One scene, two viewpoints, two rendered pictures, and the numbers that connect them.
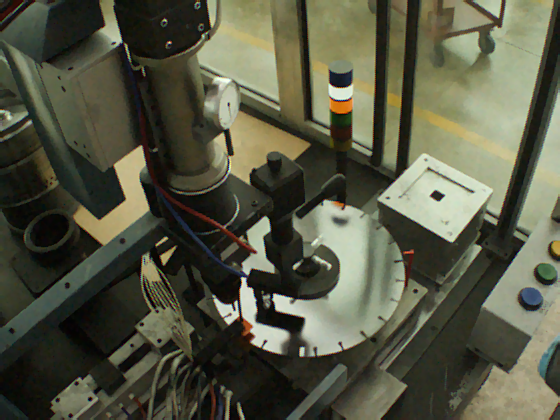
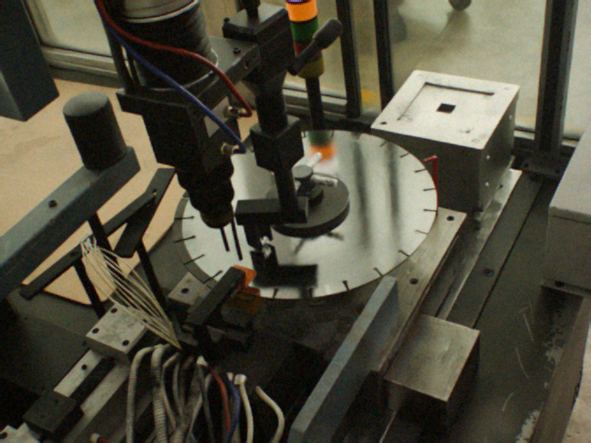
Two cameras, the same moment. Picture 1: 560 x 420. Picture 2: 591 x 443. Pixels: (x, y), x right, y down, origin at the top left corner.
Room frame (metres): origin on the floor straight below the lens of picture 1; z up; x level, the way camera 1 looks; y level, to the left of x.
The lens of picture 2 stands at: (-0.16, 0.12, 1.56)
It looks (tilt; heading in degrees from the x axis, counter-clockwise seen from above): 41 degrees down; 350
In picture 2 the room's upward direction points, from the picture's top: 11 degrees counter-clockwise
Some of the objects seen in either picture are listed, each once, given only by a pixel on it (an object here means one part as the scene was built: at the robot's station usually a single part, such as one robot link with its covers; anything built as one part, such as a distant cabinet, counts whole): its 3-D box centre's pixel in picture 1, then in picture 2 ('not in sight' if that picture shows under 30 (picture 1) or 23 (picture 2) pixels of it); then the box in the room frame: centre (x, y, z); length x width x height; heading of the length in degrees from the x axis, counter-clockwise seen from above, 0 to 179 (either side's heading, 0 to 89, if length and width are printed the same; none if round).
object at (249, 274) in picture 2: (225, 348); (225, 310); (0.43, 0.11, 0.95); 0.10 x 0.03 x 0.07; 133
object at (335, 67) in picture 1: (340, 73); not in sight; (0.85, -0.14, 1.14); 0.05 x 0.04 x 0.03; 43
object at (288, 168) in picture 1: (280, 213); (266, 85); (0.50, 0.00, 1.17); 0.06 x 0.05 x 0.20; 124
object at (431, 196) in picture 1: (432, 219); (446, 145); (0.75, -0.32, 0.82); 0.18 x 0.18 x 0.15; 43
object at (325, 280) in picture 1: (307, 265); (305, 196); (0.57, -0.03, 0.96); 0.11 x 0.11 x 0.03
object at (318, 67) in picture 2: (341, 139); (309, 62); (0.85, -0.14, 0.98); 0.05 x 0.04 x 0.03; 43
